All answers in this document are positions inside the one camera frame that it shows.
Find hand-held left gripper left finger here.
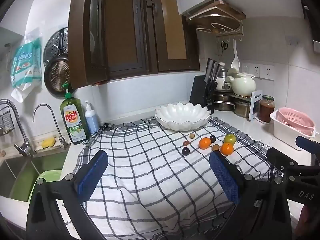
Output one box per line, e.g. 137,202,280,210
26,150,108,240

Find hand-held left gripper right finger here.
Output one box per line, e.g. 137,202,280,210
209,151,293,240

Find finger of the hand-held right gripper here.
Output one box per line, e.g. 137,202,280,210
296,135,320,153
266,147,320,184

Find orange tangerine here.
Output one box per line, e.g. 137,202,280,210
199,137,212,150
220,142,234,155

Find green apple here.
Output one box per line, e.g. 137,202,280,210
224,133,237,145

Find white scalloped bowl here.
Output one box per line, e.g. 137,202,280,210
154,102,211,132

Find person's right hand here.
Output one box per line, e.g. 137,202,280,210
296,204,312,239

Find pink plastic colander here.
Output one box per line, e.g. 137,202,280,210
276,107,315,134

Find green plastic basin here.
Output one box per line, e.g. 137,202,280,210
28,169,63,203

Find glass jar of red sauce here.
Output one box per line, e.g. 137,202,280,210
259,95,275,124

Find blue pump soap bottle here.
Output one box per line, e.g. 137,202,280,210
84,100,100,134

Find yellow sponge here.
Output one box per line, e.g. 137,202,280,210
41,135,57,148

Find green dish soap bottle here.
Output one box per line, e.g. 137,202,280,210
60,82,88,145

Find chrome gooseneck faucet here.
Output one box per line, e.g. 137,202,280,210
32,104,72,150

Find black white checkered cloth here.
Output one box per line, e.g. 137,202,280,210
59,116,275,240

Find stainless steel pot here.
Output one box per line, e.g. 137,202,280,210
234,99,252,118

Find white pot rack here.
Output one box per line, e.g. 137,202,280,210
231,90,263,122

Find stainless steel sink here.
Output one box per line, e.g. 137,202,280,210
0,150,69,203

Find chrome kitchen faucet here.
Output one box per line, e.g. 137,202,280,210
0,99,35,157

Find cream ceramic pot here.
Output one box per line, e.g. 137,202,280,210
226,67,257,97

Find black kitchen shears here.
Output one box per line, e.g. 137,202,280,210
206,82,217,100

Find black knife block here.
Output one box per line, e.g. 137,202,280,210
189,75,215,113

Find white enamel pot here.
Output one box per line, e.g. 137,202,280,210
215,76,235,92

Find brown strainer pan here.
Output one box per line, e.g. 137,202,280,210
44,56,73,98

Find steel lidded pot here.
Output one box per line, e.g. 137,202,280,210
218,62,230,79

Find white ladle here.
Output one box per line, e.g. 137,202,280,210
230,40,241,69

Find hanging plastic bag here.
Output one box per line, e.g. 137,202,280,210
10,27,43,103

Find brown window sash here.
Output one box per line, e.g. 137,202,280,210
67,0,109,89

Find perforated metal steamer plate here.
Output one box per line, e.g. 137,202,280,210
43,27,69,68

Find rectangular wooden cutting board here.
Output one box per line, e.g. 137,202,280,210
186,0,247,20

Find stainless pot with handle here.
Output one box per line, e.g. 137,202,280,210
213,92,235,112

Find black wire basket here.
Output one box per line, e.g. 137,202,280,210
0,105,13,137

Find steel handled knife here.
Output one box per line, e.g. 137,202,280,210
212,64,222,87
204,58,213,84
209,60,217,85

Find white wire rack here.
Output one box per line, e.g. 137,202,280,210
185,11,244,42

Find brown window frame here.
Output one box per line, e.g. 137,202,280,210
100,0,200,80

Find white cabinet with bar handle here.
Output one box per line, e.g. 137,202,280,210
25,0,75,33

